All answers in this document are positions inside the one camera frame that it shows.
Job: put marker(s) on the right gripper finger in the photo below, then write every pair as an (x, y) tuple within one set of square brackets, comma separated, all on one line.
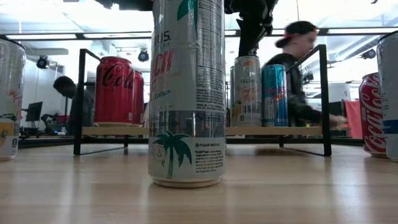
[(248, 39)]

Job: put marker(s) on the blue silver Red Bull can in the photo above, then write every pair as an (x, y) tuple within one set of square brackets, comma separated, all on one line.
[(274, 99)]

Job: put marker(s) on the red Coke can black script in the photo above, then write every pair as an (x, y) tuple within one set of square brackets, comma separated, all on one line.
[(113, 93)]

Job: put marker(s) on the black ceiling spotlight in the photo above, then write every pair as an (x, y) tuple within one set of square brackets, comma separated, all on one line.
[(308, 77), (143, 56), (368, 54), (42, 62)]

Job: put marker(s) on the person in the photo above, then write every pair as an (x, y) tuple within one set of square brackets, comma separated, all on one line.
[(295, 93), (77, 109)]

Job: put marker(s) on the teal palm Celsius can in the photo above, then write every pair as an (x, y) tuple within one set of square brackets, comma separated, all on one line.
[(186, 93)]

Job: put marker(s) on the black monitor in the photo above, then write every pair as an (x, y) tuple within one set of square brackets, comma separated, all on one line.
[(336, 109), (34, 111)]

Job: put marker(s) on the red cloth panel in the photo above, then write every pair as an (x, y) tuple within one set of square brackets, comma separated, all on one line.
[(354, 119)]

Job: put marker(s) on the red Coke can white script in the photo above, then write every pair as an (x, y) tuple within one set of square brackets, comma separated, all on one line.
[(371, 124)]

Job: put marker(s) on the black ceiling light rail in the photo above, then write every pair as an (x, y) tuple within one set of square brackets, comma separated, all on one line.
[(323, 31)]

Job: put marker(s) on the black aluminium table frame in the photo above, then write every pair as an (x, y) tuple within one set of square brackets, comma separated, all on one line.
[(264, 140)]

